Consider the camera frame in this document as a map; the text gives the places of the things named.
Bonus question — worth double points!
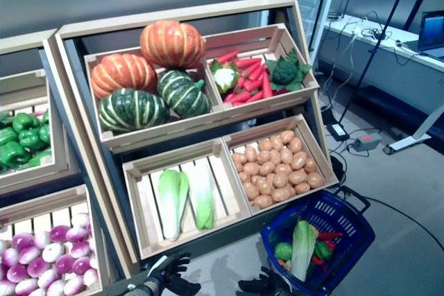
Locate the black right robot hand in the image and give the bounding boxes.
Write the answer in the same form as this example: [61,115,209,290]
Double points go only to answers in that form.
[235,266,294,296]

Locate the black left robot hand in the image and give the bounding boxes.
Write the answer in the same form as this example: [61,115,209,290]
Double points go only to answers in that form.
[148,252,203,296]

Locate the napa cabbage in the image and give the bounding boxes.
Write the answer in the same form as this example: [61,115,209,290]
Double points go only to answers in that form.
[290,219,318,282]
[187,162,216,231]
[158,169,191,241]

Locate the blue plastic shopping basket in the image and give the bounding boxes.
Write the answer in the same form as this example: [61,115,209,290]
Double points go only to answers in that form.
[259,186,376,295]

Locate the round green vegetable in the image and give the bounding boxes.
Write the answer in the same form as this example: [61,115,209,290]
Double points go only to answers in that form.
[274,242,293,261]

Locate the small green pepper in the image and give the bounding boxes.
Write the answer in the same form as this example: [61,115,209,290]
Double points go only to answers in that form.
[314,240,334,259]

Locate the purple white turnip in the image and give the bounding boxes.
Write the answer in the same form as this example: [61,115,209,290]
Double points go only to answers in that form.
[26,256,51,278]
[55,254,74,275]
[14,277,39,296]
[1,247,20,268]
[70,241,91,259]
[37,268,60,289]
[12,232,35,250]
[17,245,42,265]
[65,227,88,243]
[83,268,100,287]
[6,263,29,283]
[73,212,92,229]
[50,225,71,243]
[33,231,52,249]
[63,275,85,296]
[42,243,66,263]
[71,256,92,276]

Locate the wooden cabbage crate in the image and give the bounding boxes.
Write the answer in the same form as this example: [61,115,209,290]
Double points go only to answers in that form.
[121,138,253,261]

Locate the wooden potato crate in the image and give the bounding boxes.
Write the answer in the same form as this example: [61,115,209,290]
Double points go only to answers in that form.
[221,114,339,216]

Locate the wooden pumpkin crate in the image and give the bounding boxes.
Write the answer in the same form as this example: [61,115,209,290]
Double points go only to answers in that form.
[85,51,225,148]

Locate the wooden turnip crate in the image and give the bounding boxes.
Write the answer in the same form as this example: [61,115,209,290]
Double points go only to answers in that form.
[0,184,105,296]

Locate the black power adapter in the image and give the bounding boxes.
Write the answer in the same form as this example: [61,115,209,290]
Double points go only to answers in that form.
[327,122,350,141]

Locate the large green striped pumpkin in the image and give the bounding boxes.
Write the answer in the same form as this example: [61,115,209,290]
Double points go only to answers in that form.
[97,87,171,134]

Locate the wooden carrot crate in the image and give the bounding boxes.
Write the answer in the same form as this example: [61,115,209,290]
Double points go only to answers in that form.
[203,24,318,116]

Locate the green striped pumpkin with stem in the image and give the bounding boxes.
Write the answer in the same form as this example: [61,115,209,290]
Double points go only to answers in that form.
[156,69,212,119]

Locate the wooden pepper crate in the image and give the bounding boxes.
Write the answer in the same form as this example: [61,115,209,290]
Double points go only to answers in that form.
[0,69,70,181]

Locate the green bell pepper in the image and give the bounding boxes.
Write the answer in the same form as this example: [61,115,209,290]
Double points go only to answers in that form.
[38,124,52,144]
[0,141,32,167]
[12,112,41,134]
[0,128,19,146]
[19,128,49,151]

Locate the green broccoli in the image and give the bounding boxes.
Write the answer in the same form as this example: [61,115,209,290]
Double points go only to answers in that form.
[265,48,313,92]

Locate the white cauliflower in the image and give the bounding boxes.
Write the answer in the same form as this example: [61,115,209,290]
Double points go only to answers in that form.
[210,59,240,95]

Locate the flat orange pumpkin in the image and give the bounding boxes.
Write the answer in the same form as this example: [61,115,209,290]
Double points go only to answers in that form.
[90,53,159,101]

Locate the round orange pumpkin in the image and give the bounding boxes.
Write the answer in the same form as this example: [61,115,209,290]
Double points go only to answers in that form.
[139,20,206,70]

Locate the white desk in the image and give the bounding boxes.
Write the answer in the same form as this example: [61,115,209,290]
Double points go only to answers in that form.
[321,15,444,155]

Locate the wooden display shelf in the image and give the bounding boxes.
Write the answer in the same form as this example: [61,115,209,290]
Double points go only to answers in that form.
[0,28,115,296]
[48,0,339,279]

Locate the black router with antennas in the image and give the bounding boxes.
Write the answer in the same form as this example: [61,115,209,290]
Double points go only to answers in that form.
[327,0,352,21]

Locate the open laptop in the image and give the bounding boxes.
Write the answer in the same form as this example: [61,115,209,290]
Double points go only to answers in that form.
[404,10,444,60]

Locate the black floor cable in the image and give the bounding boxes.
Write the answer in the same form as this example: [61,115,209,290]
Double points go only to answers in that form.
[360,195,444,262]

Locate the grey power strip red switch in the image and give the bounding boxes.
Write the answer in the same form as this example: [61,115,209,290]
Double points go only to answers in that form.
[352,132,382,153]

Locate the desk cable bundle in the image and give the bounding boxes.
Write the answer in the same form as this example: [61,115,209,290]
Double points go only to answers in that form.
[360,15,395,42]

